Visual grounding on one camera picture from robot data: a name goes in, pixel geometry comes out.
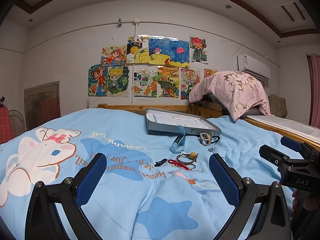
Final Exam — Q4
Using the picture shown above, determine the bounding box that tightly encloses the white air conditioner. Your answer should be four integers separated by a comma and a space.
237, 54, 271, 80

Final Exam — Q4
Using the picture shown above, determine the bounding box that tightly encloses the black hair clip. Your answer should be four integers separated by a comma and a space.
154, 158, 168, 167

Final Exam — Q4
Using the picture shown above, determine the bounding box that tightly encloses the person's right hand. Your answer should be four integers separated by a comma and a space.
291, 189, 299, 217

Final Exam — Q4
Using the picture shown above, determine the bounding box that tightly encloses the pink curtain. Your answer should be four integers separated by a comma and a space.
310, 54, 319, 128

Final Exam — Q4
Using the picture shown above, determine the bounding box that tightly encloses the grey shallow cardboard box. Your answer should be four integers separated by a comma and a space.
145, 108, 221, 136

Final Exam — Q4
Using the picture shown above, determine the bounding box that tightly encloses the pink floral blanket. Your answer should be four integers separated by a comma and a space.
189, 70, 271, 121

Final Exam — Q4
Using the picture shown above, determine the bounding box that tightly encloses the brown wooden door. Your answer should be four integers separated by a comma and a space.
24, 81, 61, 130

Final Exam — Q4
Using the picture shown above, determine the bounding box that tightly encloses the wall drawings collage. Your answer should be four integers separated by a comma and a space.
87, 35, 216, 100

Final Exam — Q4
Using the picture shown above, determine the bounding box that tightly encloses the light blue cartoon bedsheet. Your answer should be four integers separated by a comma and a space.
1, 108, 300, 239

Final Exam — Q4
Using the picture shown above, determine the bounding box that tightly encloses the red woven bracelet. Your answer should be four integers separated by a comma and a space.
167, 159, 193, 171

